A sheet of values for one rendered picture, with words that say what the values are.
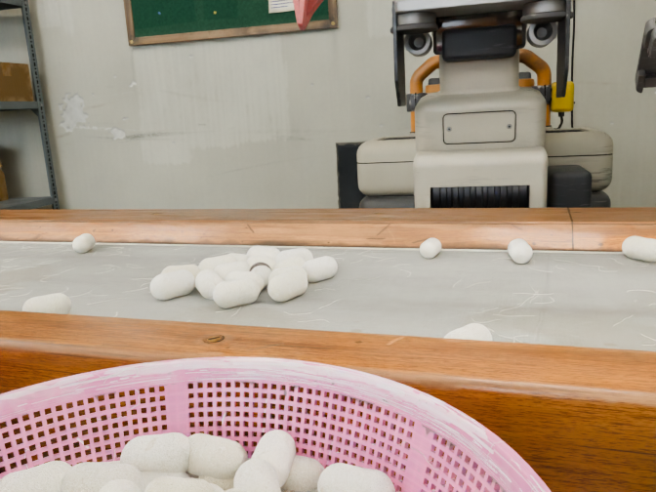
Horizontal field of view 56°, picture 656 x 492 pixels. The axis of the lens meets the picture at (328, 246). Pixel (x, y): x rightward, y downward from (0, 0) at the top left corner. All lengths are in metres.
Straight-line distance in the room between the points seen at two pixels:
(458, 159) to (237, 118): 1.74
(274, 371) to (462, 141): 0.84
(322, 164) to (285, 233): 1.91
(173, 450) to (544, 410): 0.16
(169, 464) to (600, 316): 0.30
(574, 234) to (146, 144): 2.43
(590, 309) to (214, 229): 0.44
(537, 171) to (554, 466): 0.80
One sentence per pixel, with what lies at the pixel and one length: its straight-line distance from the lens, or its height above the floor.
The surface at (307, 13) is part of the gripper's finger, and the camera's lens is 0.83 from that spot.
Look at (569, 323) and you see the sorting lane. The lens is 0.44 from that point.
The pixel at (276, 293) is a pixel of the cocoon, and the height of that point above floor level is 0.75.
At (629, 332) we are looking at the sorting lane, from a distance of 0.43.
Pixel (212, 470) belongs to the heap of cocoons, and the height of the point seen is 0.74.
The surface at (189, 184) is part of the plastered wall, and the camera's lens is 2.82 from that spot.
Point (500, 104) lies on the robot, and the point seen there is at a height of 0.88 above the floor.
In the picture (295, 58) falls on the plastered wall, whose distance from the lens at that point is 2.62.
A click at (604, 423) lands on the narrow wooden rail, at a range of 0.29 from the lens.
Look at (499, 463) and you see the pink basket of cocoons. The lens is 0.23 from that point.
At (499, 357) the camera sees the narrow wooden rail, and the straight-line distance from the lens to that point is 0.31.
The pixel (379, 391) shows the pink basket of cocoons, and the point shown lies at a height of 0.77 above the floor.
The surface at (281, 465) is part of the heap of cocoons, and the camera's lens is 0.28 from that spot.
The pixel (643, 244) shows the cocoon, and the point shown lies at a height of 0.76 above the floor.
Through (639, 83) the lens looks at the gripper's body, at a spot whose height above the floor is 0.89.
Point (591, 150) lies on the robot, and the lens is 1.37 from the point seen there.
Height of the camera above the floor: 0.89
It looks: 13 degrees down
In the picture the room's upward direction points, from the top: 3 degrees counter-clockwise
